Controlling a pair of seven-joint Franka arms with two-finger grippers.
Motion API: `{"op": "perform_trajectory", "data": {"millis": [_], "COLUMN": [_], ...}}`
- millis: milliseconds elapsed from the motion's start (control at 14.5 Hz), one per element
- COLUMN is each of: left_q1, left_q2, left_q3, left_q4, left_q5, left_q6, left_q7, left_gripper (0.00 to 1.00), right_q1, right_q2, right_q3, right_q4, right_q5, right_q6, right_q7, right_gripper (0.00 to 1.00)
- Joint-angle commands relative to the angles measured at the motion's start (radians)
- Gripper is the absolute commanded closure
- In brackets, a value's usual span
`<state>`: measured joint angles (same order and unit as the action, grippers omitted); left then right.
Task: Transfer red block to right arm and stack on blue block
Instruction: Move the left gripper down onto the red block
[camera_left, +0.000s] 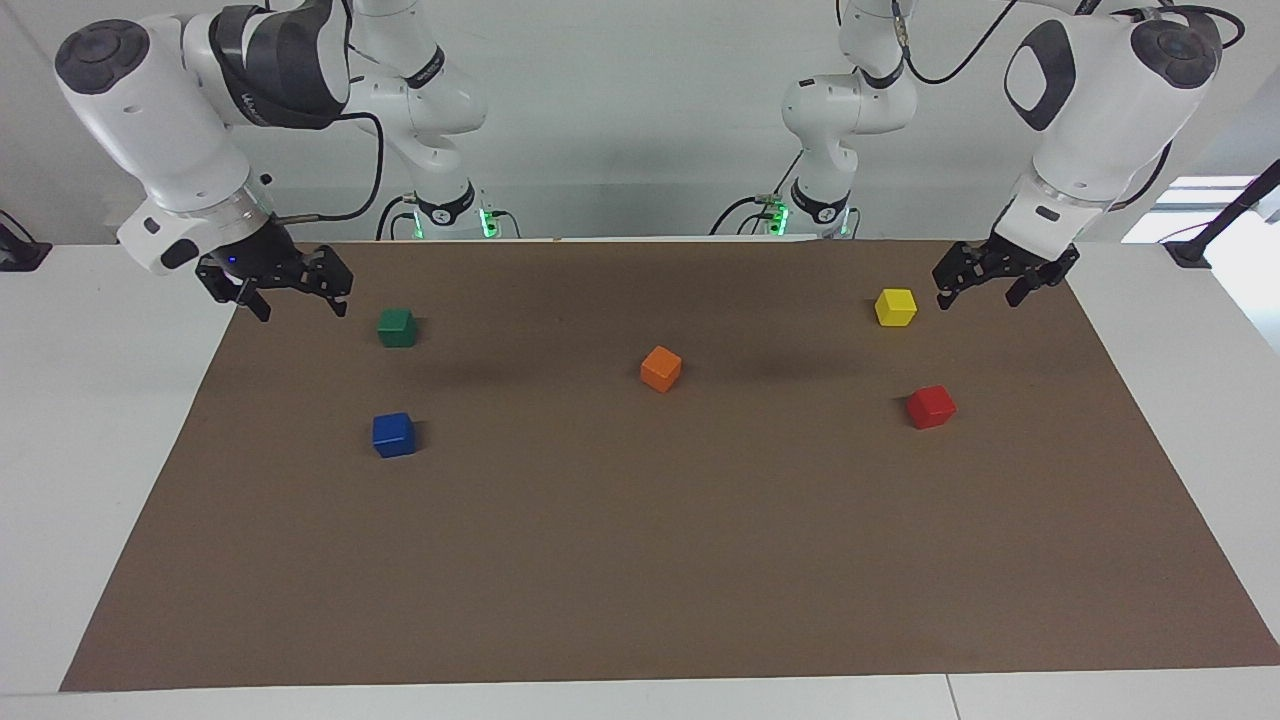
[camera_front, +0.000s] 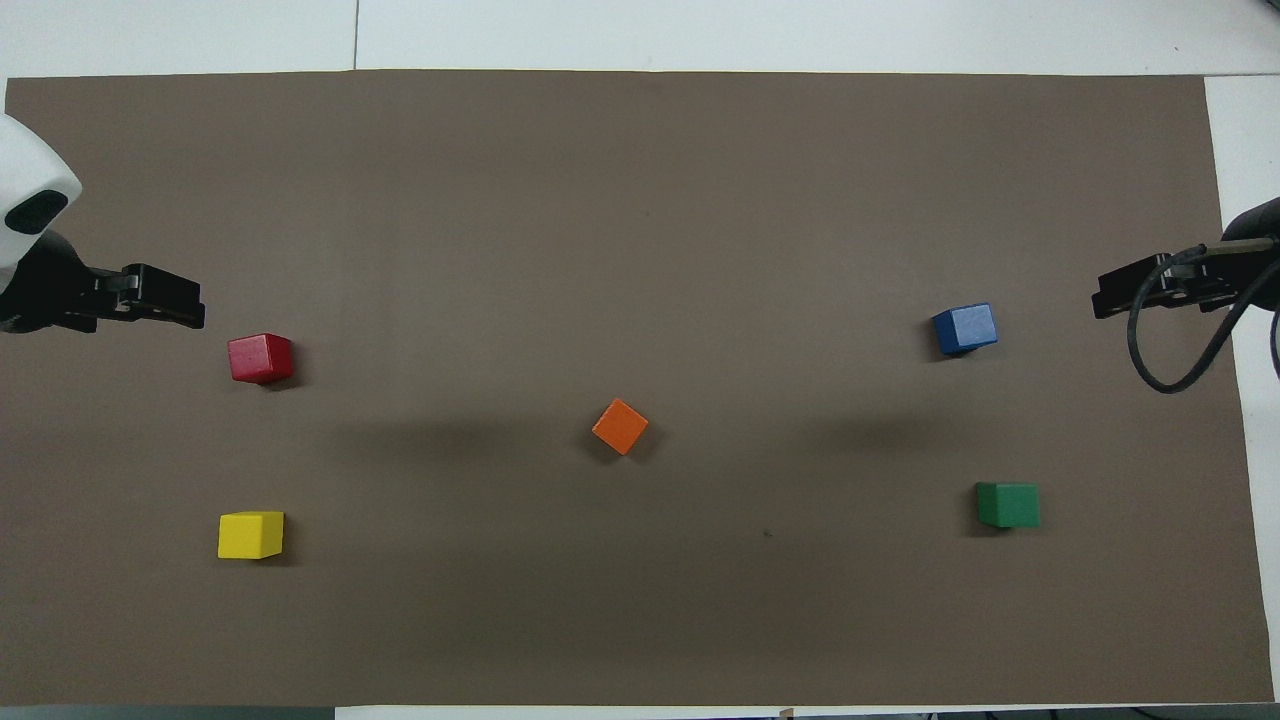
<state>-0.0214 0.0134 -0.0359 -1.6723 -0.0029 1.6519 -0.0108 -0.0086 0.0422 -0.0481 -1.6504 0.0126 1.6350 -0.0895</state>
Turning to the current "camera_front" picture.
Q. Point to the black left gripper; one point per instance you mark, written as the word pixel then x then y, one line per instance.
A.
pixel 45 280

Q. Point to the red wooden block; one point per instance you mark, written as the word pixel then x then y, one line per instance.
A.
pixel 260 358

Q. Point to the yellow wooden block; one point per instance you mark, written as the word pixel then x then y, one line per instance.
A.
pixel 250 535

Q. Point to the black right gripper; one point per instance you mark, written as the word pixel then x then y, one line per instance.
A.
pixel 1260 225

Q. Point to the green wooden block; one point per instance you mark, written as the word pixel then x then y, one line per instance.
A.
pixel 1008 505

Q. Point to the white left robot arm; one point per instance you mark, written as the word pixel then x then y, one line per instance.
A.
pixel 25 165

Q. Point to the orange wooden block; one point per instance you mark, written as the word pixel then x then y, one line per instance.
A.
pixel 620 427

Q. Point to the blue wooden block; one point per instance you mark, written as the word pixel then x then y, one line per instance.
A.
pixel 965 328

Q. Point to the brown table mat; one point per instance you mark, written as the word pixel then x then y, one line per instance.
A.
pixel 640 250

